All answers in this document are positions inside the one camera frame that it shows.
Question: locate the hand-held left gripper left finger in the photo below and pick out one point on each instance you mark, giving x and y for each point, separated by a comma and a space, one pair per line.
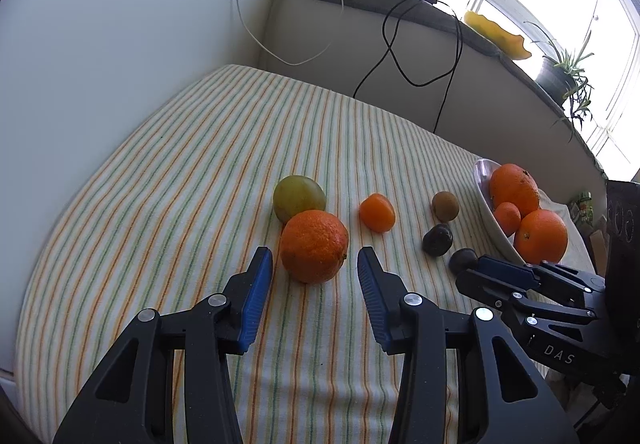
255, 299

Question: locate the green apple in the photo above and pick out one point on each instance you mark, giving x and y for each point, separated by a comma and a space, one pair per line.
299, 196

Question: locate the brown kiwi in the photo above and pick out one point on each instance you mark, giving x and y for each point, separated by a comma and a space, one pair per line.
445, 206

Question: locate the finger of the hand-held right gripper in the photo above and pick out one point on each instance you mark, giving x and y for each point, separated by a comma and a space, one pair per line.
505, 271
487, 286

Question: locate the smooth large orange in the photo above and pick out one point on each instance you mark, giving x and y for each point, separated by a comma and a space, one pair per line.
541, 235

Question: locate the dark plum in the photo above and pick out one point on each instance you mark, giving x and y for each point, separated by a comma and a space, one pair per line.
438, 240
462, 260

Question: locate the large orange with stem mark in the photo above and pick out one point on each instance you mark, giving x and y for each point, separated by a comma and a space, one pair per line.
514, 187

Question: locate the floral rim white plate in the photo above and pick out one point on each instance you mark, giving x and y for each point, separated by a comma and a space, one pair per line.
492, 229

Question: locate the rough reddish large orange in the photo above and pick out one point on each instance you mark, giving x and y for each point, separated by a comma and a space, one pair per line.
313, 246

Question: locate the striped table cloth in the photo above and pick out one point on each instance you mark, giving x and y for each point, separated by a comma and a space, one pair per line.
200, 174

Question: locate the green printed bag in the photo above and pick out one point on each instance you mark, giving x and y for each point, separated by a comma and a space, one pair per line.
581, 209

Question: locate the yellow wavy bowl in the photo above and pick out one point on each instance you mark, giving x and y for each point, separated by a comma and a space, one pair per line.
495, 34

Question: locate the small mandarin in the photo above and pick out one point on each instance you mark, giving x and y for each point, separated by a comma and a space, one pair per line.
377, 212
508, 218

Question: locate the potted spider plant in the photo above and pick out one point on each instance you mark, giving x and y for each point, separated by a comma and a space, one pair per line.
555, 76

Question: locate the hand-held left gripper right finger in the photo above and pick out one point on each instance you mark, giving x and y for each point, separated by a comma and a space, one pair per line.
375, 299

